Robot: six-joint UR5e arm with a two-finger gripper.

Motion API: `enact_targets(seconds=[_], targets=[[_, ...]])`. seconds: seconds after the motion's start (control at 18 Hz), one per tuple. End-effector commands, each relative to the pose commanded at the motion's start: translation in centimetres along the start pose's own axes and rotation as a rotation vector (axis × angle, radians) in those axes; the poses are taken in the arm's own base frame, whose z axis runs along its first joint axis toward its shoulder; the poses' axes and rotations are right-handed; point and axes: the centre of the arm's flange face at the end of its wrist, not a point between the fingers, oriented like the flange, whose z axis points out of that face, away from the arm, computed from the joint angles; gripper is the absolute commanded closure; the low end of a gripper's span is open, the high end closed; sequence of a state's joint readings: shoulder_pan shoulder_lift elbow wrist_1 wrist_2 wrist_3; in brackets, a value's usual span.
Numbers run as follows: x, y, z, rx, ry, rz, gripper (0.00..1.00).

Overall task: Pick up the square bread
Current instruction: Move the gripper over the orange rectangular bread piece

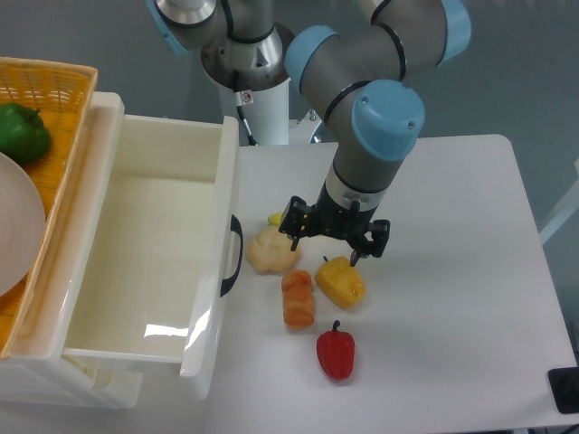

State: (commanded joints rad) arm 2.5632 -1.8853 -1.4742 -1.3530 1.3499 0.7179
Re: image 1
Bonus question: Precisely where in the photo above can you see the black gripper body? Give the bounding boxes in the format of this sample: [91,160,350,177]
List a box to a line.
[310,185,374,247]

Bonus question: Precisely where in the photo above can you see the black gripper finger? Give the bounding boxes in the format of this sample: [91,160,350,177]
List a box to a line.
[279,196,317,251]
[346,219,391,267]

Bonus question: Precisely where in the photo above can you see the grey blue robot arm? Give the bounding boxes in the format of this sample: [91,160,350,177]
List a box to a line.
[147,1,471,262]

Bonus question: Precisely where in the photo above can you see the orange square bread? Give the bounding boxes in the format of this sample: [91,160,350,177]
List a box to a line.
[281,269,315,329]

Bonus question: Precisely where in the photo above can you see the small yellow banana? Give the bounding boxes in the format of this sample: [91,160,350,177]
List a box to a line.
[268,212,283,226]

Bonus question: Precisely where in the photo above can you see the yellow bell pepper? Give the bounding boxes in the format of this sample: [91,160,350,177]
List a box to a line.
[315,257,365,309]

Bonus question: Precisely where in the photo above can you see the red bell pepper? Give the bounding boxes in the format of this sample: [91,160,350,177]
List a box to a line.
[316,320,356,381]

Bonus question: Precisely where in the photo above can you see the white plastic drawer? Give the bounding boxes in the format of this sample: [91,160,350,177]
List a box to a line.
[57,113,245,401]

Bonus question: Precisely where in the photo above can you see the black device at edge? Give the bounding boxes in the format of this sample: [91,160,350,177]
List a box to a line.
[547,367,579,414]

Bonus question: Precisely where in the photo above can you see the orange woven basket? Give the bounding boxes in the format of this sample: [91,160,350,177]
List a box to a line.
[1,57,98,359]

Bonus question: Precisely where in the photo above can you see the beige round plate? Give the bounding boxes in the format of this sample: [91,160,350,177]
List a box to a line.
[1,154,45,296]

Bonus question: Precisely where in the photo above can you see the green bell pepper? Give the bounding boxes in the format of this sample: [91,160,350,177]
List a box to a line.
[1,102,52,166]

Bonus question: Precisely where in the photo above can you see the white drawer cabinet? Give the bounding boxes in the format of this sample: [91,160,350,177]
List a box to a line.
[1,92,142,409]

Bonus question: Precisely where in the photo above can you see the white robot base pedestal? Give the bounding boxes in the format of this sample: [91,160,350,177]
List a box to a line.
[214,79,335,146]

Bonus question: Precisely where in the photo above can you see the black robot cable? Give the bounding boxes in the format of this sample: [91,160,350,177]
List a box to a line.
[232,71,260,147]

